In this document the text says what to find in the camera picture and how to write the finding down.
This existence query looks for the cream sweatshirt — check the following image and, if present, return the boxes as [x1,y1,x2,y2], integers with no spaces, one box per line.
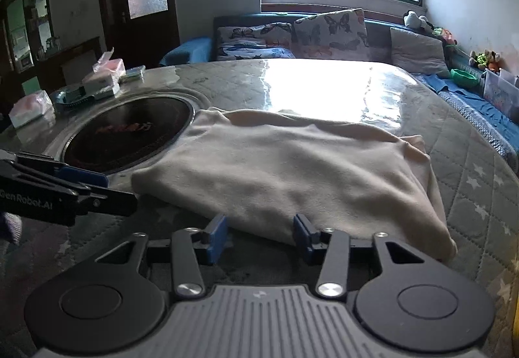
[132,106,457,264]

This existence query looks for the blue and black device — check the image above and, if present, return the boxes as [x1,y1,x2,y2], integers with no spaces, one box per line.
[54,84,96,106]

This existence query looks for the folded butterfly print quilt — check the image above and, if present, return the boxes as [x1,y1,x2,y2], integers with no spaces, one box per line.
[217,43,296,61]

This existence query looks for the group of small plush toys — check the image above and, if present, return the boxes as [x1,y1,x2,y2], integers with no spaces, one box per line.
[470,50,501,72]

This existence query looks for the yellow object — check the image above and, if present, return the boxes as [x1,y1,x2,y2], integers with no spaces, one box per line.
[512,293,519,358]

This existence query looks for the dark wooden sideboard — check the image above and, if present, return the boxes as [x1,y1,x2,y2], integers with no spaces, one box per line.
[38,37,107,88]

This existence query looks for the green bowl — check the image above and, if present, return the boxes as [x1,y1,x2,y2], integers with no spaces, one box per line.
[450,68,481,89]

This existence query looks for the grey pillow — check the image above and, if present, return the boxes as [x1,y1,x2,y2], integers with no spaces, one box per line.
[390,27,451,79]

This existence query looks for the pink and green plush toy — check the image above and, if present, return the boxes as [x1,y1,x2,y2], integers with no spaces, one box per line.
[432,27,457,46]

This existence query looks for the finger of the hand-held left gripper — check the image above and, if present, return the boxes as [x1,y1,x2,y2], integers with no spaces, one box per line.
[75,187,139,217]
[16,153,110,189]

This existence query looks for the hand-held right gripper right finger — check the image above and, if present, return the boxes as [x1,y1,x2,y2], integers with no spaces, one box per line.
[293,213,436,299]

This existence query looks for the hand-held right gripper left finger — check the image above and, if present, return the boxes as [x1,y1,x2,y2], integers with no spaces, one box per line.
[94,213,228,300]

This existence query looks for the blue sofa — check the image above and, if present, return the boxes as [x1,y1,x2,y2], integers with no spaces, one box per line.
[160,11,519,168]

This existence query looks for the clear plastic storage box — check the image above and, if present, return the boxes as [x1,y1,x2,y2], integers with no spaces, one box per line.
[482,70,519,120]

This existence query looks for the blue sofa blanket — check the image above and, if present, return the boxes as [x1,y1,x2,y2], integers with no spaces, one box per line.
[422,74,519,169]

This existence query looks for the pink soft tissue pack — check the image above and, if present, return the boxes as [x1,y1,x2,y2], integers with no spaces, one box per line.
[8,90,55,128]

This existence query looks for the long butterfly print pillow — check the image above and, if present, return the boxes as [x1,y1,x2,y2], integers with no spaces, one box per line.
[217,23,295,50]

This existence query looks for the glass display cabinet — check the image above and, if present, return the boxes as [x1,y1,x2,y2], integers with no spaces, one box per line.
[0,0,54,75]

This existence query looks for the large butterfly print pillow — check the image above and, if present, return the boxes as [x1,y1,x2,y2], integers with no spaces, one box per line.
[294,8,370,60]

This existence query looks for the round black induction cooktop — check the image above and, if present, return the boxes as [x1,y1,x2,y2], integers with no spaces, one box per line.
[61,95,196,175]

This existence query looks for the panda plush toy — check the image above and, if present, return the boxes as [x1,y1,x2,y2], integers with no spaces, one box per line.
[403,11,434,34]

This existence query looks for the pink and white tissue box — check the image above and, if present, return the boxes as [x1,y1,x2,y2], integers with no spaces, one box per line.
[83,52,126,93]

